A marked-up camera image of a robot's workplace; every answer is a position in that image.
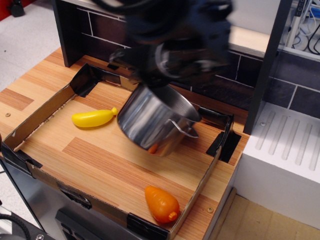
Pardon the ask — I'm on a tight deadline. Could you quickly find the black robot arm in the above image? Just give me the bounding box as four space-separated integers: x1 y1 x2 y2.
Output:
96 0 233 86

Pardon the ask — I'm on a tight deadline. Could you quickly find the stainless steel pot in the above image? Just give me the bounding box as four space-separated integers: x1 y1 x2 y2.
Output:
117 84 202 157

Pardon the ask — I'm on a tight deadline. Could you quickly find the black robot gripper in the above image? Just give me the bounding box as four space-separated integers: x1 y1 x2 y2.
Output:
108 42 173 88

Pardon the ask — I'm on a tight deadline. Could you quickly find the cardboard fence with black tape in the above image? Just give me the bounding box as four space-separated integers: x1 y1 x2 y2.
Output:
0 64 243 240

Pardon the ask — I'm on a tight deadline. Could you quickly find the black object on floor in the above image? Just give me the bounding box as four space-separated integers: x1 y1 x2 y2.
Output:
7 0 25 18

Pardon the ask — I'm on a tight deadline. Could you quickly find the white dish drainer sink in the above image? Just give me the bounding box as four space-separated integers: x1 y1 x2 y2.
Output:
234 103 320 228

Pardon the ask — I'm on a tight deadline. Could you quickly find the yellow plastic banana toy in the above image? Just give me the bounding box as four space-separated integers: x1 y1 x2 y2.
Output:
71 107 118 128

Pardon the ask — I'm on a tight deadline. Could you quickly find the dark grey shelf frame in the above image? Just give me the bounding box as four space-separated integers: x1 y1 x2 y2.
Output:
52 0 292 134

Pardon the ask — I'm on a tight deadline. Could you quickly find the orange plastic carrot toy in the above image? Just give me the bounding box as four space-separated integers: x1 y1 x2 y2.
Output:
144 185 180 224

